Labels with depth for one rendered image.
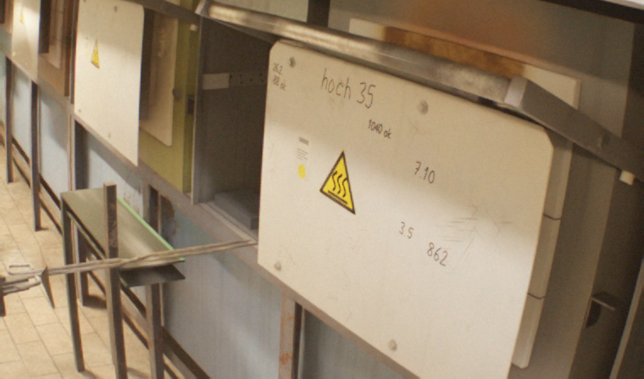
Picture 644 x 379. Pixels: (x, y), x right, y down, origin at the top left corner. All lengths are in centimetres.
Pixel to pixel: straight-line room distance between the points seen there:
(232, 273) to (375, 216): 88
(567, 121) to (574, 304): 32
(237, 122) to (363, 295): 85
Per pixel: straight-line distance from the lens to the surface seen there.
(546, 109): 78
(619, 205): 102
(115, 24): 209
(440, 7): 119
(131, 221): 231
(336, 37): 99
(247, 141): 197
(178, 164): 203
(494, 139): 95
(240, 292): 195
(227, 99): 192
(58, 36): 318
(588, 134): 86
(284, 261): 137
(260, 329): 190
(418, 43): 121
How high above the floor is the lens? 152
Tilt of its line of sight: 16 degrees down
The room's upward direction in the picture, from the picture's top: 5 degrees clockwise
